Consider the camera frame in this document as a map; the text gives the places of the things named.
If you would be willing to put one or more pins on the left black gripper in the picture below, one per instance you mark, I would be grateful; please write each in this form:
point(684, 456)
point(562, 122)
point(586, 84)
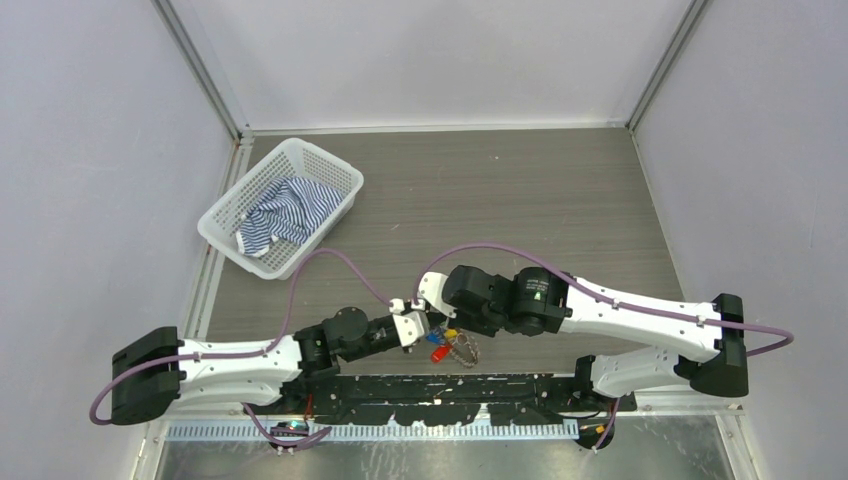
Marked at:
point(406, 349)

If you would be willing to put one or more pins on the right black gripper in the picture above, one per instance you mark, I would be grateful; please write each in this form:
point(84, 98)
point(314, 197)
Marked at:
point(457, 323)

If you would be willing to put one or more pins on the red key tag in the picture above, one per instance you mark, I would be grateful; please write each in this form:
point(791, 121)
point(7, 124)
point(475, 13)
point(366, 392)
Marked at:
point(440, 353)

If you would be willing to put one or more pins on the large metal keyring disc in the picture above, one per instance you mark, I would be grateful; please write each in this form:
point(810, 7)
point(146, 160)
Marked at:
point(464, 349)

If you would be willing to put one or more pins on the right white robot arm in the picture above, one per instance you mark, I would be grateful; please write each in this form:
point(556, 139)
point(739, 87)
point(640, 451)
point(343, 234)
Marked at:
point(698, 344)

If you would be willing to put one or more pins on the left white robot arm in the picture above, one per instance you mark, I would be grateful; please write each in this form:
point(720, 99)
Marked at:
point(161, 373)

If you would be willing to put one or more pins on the blue white striped cloth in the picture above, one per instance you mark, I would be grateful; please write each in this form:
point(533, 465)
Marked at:
point(290, 209)

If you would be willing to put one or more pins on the white plastic mesh basket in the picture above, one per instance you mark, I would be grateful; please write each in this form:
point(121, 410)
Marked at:
point(293, 157)

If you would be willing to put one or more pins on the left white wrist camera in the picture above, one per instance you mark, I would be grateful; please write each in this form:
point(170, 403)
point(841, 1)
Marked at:
point(410, 321)

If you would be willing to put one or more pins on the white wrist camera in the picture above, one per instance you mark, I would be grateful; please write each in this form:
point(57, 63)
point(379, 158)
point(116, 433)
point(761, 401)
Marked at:
point(410, 321)
point(428, 295)

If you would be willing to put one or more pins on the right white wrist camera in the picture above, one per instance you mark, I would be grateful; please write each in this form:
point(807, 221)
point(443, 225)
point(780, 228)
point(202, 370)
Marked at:
point(428, 295)

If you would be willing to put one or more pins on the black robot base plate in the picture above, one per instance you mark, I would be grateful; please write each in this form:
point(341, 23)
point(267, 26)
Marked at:
point(438, 400)

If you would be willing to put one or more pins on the white slotted cable duct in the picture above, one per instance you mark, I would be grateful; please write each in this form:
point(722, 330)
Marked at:
point(478, 430)

